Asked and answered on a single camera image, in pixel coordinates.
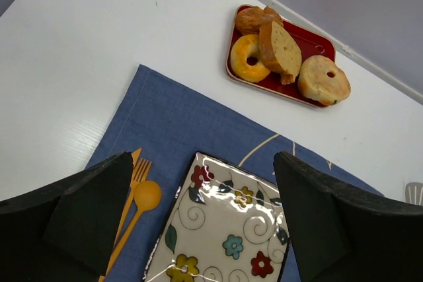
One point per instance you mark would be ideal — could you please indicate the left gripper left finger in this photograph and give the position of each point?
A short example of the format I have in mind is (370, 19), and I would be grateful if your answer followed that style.
(65, 231)

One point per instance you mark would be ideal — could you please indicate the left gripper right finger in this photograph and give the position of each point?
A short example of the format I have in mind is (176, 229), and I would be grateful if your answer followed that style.
(340, 232)

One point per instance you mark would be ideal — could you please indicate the metal tongs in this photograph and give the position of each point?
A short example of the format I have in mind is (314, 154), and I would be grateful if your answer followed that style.
(414, 193)

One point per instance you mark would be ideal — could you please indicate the pale speckled bagel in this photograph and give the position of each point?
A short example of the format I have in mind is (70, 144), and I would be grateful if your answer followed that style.
(321, 80)

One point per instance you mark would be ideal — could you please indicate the sliced bread loaf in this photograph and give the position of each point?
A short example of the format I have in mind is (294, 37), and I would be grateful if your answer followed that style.
(279, 52)

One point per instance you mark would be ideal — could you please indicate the orange plastic spoon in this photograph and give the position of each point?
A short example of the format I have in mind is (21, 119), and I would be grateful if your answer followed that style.
(146, 195)

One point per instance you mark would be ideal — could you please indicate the orange plastic fork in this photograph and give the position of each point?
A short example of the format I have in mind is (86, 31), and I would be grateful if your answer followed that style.
(140, 173)

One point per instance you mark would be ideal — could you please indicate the square floral ceramic plate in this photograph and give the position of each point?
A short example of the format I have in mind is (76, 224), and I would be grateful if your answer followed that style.
(225, 224)

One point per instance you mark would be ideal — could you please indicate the blue cloth placemat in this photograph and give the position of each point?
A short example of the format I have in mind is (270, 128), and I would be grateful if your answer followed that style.
(170, 122)

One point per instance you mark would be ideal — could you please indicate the yellow glazed donut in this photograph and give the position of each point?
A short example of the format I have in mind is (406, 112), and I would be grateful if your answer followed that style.
(246, 60)

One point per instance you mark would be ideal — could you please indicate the brown croissant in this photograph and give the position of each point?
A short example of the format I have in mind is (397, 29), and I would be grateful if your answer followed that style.
(249, 20)

